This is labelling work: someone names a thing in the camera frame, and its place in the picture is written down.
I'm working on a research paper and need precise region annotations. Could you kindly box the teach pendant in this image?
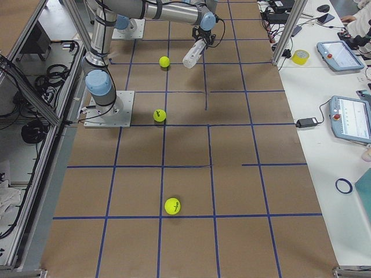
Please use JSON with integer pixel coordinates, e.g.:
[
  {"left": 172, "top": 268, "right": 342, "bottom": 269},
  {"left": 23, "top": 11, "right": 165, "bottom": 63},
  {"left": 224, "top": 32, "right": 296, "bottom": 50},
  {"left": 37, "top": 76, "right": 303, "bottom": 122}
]
[
  {"left": 329, "top": 96, "right": 370, "bottom": 144},
  {"left": 317, "top": 41, "right": 364, "bottom": 71}
]

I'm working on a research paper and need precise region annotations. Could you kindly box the black power adapter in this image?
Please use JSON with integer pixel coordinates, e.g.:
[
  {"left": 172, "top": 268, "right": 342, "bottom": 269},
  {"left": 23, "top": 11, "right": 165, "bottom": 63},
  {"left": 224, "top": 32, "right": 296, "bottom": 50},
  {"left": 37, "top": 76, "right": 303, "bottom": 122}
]
[{"left": 295, "top": 117, "right": 319, "bottom": 128}]

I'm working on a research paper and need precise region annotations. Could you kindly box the yellow tape roll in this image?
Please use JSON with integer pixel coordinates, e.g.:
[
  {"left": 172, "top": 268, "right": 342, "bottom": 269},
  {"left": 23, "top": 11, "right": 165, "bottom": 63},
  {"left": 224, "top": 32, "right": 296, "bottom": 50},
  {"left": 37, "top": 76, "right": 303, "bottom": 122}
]
[{"left": 292, "top": 49, "right": 310, "bottom": 65}]

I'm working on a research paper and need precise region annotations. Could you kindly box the yellow tennis ball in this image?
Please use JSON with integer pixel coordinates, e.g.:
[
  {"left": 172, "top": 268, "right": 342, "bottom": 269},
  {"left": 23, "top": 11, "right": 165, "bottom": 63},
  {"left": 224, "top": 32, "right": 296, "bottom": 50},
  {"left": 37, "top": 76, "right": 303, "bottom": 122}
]
[
  {"left": 164, "top": 197, "right": 181, "bottom": 215},
  {"left": 153, "top": 109, "right": 166, "bottom": 123},
  {"left": 159, "top": 56, "right": 170, "bottom": 68}
]

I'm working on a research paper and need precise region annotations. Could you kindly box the yellow tennis ball right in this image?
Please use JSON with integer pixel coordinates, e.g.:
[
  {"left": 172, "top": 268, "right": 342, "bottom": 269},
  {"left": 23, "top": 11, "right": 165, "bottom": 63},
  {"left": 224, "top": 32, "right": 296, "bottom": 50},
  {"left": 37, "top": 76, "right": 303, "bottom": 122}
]
[{"left": 164, "top": 197, "right": 181, "bottom": 215}]

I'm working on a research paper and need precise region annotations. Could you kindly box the black smartphone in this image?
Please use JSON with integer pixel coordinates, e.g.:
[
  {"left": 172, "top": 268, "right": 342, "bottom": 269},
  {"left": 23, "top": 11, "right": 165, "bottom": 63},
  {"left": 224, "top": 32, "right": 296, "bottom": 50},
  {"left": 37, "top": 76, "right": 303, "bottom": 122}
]
[{"left": 317, "top": 13, "right": 334, "bottom": 25}]

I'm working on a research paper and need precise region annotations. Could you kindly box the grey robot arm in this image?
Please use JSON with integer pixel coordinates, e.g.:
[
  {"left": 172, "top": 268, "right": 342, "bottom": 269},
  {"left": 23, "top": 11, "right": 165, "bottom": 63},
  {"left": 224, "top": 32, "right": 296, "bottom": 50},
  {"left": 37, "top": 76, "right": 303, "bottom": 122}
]
[{"left": 82, "top": 1, "right": 217, "bottom": 116}]

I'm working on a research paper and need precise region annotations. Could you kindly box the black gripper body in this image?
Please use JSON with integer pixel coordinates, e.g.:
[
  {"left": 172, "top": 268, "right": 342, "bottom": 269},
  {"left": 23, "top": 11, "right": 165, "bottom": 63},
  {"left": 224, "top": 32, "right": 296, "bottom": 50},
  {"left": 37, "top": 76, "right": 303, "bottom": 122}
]
[{"left": 192, "top": 26, "right": 216, "bottom": 45}]

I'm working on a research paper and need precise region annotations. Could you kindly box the blue tape ring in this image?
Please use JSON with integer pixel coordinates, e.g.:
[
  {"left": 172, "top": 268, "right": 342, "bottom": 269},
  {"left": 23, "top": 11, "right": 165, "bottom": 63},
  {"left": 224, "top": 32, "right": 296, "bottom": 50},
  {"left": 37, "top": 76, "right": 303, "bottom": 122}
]
[{"left": 335, "top": 178, "right": 353, "bottom": 194}]

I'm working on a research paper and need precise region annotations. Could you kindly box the yellow tennis ball upper left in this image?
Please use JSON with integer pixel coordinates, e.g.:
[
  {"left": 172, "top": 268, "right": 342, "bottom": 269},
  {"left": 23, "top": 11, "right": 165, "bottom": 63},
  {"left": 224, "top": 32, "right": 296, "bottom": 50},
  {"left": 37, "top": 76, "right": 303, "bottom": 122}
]
[{"left": 159, "top": 56, "right": 170, "bottom": 68}]

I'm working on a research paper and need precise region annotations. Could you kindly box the left teach pendant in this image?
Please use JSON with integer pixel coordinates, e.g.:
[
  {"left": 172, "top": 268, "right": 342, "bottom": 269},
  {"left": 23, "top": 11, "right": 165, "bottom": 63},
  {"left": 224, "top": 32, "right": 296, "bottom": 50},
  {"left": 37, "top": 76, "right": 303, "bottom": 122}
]
[{"left": 317, "top": 41, "right": 364, "bottom": 71}]

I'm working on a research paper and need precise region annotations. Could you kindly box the aluminium frame post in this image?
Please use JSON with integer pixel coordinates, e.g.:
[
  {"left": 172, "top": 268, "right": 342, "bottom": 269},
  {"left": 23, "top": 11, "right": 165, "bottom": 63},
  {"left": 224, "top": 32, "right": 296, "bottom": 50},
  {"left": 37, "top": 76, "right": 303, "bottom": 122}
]
[{"left": 271, "top": 0, "right": 307, "bottom": 65}]

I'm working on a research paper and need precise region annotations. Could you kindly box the right teach pendant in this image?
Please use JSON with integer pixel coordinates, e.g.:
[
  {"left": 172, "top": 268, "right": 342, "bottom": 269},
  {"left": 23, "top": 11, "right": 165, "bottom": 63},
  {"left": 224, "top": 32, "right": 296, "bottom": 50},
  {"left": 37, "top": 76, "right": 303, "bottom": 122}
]
[{"left": 329, "top": 96, "right": 370, "bottom": 144}]

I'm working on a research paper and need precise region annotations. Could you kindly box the white tennis ball can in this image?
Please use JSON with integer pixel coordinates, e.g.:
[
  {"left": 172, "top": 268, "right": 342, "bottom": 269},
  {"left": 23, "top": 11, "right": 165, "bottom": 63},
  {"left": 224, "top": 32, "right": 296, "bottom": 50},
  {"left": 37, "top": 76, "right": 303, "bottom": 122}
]
[{"left": 183, "top": 39, "right": 206, "bottom": 69}]

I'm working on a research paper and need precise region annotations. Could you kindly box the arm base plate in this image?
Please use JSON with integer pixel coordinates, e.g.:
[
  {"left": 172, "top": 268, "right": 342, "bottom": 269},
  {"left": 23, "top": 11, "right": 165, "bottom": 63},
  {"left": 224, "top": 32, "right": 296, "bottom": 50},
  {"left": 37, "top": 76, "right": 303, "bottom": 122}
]
[
  {"left": 83, "top": 90, "right": 135, "bottom": 128},
  {"left": 112, "top": 19, "right": 146, "bottom": 41}
]

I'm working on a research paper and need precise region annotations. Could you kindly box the yellow tennis ball centre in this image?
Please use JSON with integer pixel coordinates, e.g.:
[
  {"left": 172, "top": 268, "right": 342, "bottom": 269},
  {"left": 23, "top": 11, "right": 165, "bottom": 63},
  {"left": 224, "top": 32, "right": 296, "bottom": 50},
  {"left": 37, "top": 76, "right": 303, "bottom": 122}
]
[{"left": 153, "top": 109, "right": 166, "bottom": 123}]

